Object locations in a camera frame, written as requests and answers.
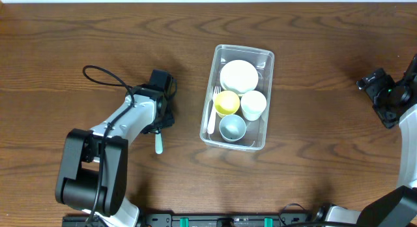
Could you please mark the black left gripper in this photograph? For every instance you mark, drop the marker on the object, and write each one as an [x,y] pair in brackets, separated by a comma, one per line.
[163,121]

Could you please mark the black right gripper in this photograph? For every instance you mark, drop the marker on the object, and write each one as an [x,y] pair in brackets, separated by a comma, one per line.
[371,82]

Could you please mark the mint green plastic spoon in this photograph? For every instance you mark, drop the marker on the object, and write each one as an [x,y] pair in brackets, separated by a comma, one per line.
[159,145]

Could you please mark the white plastic fork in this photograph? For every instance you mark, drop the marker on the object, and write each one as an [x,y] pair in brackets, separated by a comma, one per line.
[212,118]

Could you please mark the yellow plastic cup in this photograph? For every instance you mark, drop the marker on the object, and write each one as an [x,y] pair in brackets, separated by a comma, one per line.
[226,103]

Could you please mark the grey plastic bowl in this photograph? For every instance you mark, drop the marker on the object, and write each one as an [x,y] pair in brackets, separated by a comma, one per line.
[240,94]

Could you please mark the white plastic bowl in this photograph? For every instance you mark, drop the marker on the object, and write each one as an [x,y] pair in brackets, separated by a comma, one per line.
[239,76]

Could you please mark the grey plastic cup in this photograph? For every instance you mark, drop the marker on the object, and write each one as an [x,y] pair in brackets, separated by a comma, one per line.
[232,128]

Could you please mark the white plastic cup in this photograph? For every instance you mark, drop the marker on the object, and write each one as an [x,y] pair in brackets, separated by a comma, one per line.
[253,104]

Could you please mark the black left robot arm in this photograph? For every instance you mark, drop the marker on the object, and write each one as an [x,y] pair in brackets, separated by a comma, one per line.
[93,171]

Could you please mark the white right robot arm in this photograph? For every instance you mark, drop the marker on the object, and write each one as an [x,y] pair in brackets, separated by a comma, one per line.
[398,207]

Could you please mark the clear plastic container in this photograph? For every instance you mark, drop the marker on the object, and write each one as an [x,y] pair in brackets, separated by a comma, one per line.
[255,136]

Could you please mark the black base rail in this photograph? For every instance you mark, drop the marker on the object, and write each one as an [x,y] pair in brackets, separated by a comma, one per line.
[168,220]

